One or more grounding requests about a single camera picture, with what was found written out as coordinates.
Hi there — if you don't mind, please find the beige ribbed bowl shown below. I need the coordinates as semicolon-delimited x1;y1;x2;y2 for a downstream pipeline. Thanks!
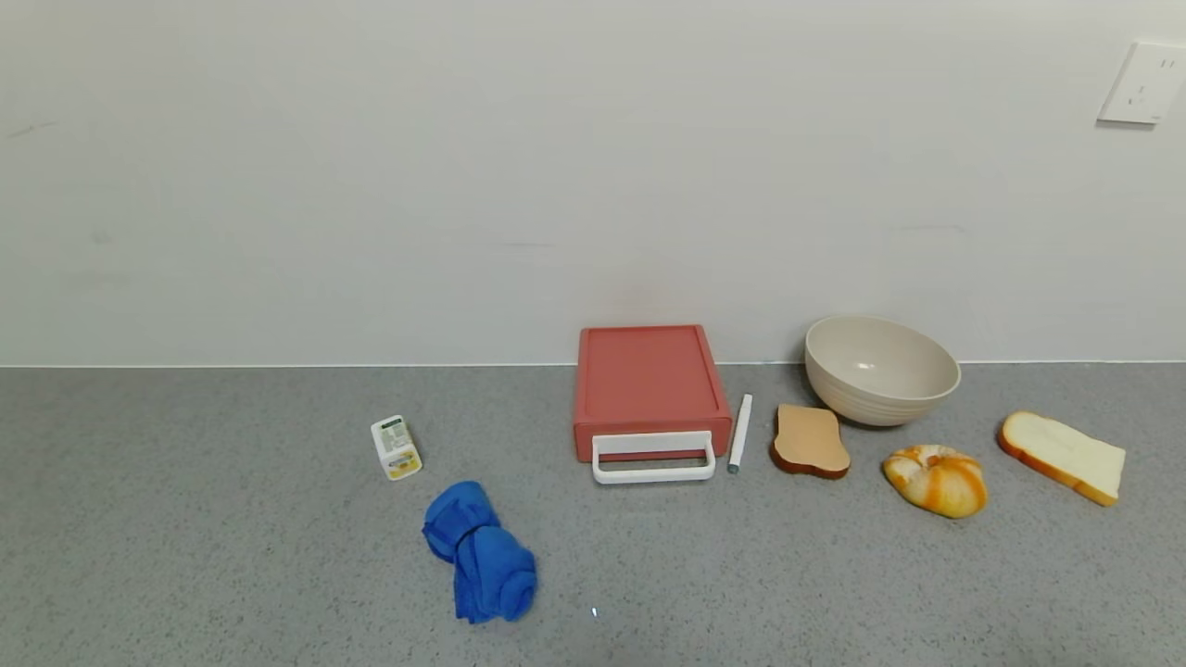
804;315;962;427

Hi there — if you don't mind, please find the white bread slice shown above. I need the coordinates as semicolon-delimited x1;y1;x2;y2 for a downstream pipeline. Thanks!
997;410;1128;507

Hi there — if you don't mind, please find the white wall socket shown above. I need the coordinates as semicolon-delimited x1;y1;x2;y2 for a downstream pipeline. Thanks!
1098;40;1186;126

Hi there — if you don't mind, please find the red drawer case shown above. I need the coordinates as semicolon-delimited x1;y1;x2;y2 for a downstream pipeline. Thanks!
573;324;733;433

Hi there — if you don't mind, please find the blue rolled cloth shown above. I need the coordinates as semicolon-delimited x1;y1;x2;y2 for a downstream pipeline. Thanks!
422;480;538;624

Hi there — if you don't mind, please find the orange swirl bun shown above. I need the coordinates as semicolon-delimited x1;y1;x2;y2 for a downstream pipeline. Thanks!
882;445;989;519

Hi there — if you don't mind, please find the white marker pen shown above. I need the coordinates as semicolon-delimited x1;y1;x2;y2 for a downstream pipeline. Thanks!
727;394;753;474

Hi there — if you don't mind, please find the small white carton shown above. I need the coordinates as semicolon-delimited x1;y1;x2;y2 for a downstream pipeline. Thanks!
371;415;423;481

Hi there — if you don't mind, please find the brown toast slice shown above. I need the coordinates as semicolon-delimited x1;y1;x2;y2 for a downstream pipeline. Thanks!
771;403;852;480

